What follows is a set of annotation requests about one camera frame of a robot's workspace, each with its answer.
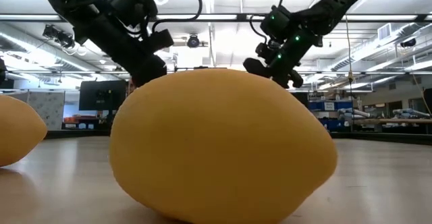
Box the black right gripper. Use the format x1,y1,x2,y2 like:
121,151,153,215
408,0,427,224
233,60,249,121
242,27,322,90

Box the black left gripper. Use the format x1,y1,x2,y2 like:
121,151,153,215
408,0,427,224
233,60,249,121
100,17,169,88

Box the orange-yellow lemon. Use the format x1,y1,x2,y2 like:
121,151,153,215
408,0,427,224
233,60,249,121
108,67,339,224
0,94,49,168

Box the blue storage bins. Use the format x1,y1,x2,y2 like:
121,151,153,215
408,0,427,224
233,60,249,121
308,98,352,133

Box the black monitor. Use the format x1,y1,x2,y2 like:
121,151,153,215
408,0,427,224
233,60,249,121
78,79,128,121

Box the black ceiling-mounted device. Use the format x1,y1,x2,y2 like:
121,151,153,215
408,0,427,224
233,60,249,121
41,24,76,50

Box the grey patterned partition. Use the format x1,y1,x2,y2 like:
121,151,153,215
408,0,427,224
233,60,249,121
9,91,65,132

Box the ceiling air vent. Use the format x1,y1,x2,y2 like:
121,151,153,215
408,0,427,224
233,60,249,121
377,22,393,42

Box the wooden bench top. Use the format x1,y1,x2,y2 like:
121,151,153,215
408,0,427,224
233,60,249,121
353,117,432,126

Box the black ceiling dome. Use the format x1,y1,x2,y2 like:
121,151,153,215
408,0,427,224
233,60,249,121
399,37,418,49

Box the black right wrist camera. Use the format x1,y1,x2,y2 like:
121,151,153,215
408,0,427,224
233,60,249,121
254,42,273,61

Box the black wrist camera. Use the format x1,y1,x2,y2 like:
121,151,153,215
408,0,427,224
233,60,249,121
254,42,273,61
147,28,176,54

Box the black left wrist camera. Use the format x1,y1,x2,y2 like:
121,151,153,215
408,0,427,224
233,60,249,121
147,28,176,54

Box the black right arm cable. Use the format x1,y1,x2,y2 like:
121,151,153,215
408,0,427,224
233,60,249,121
248,13,271,46

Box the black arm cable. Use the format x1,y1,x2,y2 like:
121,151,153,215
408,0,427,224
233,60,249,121
145,0,204,33
248,13,271,46

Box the black overhead camera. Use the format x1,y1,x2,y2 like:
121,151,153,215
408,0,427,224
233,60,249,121
186,34,201,49

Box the yellow hanging cable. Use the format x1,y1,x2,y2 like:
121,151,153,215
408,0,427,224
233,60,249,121
343,13,356,85

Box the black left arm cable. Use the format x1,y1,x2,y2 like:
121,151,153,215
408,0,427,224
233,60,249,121
145,0,204,33

